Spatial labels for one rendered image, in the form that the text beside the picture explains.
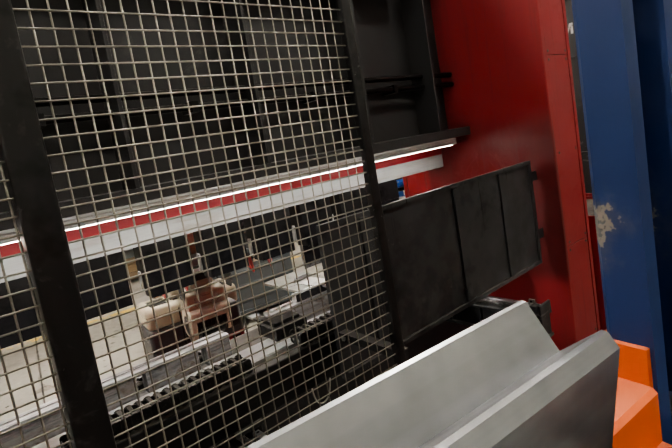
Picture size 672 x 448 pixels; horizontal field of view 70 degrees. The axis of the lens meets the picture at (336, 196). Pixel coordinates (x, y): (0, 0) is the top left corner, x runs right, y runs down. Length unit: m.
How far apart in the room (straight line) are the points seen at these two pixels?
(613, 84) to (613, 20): 0.03
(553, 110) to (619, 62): 1.89
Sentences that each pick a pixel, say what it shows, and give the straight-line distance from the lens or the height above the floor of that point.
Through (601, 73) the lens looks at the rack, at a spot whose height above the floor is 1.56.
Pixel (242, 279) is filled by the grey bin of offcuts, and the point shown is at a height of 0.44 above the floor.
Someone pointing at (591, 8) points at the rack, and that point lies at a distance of 0.29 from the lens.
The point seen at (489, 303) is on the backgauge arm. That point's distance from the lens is 1.96.
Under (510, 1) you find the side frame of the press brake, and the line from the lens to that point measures 2.23.
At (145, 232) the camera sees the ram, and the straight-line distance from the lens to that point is 1.56.
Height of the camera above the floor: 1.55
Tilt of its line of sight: 7 degrees down
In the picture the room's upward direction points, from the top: 10 degrees counter-clockwise
